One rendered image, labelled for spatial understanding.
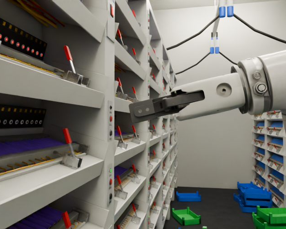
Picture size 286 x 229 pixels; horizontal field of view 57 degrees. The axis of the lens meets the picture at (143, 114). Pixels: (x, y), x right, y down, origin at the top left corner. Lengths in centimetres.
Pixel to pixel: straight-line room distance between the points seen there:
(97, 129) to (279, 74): 52
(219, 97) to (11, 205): 33
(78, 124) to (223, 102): 51
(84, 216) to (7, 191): 39
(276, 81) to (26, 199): 40
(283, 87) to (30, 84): 37
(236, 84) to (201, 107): 6
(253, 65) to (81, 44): 54
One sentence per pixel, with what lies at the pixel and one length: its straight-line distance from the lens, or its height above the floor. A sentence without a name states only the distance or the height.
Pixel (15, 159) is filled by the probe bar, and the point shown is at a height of 96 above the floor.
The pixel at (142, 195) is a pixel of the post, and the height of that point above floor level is 63.
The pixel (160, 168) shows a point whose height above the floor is 66.
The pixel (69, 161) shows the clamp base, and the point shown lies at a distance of 62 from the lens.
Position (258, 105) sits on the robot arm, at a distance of 40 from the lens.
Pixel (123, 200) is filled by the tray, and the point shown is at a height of 73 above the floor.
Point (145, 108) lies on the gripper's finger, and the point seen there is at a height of 105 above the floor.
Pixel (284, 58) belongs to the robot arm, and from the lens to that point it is 42.
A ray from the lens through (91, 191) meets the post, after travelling 80.
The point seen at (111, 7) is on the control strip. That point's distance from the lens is 87.
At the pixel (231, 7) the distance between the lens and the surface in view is 288.
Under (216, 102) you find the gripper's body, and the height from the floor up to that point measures 105.
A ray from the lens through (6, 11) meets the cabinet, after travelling 77.
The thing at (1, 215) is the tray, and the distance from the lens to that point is 42.
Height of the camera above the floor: 103
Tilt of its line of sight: 2 degrees up
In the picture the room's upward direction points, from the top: straight up
